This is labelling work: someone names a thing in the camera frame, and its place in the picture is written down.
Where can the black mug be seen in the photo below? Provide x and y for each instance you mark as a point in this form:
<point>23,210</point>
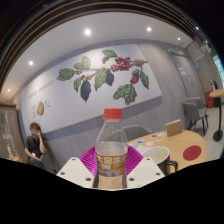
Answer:
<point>160,155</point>

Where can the person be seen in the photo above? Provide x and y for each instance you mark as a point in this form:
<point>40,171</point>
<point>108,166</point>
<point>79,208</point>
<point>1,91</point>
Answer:
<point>35,146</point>

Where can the white wall notice board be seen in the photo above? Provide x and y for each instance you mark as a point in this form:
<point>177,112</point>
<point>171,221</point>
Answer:
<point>196,51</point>

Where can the round wooden pedestal table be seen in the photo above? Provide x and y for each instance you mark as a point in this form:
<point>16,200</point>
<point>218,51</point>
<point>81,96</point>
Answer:
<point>218,93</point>

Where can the coffee plant wall mural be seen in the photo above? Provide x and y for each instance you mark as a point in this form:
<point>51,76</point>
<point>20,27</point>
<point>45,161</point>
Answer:
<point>66,100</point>

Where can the white paper door notice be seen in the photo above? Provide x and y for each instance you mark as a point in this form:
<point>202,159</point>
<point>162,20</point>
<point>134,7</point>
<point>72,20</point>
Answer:
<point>182,71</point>

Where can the grey upholstered chair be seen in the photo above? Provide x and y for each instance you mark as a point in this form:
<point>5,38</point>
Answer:
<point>136,131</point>
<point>193,110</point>

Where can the flat round red coaster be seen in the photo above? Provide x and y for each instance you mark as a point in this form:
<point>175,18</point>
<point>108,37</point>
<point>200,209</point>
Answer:
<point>192,153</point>

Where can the recessed ceiling lights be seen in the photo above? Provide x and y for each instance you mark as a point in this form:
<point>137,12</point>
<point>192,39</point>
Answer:
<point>87,32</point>

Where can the small wooden block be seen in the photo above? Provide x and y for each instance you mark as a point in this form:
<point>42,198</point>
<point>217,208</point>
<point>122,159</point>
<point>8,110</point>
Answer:
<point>174,128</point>

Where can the green exit sign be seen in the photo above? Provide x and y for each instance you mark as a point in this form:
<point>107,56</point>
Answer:
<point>176,48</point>

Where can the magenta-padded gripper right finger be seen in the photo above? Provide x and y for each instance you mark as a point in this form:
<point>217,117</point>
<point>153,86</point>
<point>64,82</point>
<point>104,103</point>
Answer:
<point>146,171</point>

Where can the white printed paper sheet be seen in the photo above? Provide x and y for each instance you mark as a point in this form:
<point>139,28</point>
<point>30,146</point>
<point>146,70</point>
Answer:
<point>140,148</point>

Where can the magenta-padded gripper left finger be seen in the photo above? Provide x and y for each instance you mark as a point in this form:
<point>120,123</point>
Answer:
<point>75,171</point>

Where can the clear red-capped drink bottle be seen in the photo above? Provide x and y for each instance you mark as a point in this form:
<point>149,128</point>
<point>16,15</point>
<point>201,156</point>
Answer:
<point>111,150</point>

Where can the red bin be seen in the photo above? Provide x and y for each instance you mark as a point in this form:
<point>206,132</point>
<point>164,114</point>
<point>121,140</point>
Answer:
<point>210,99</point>

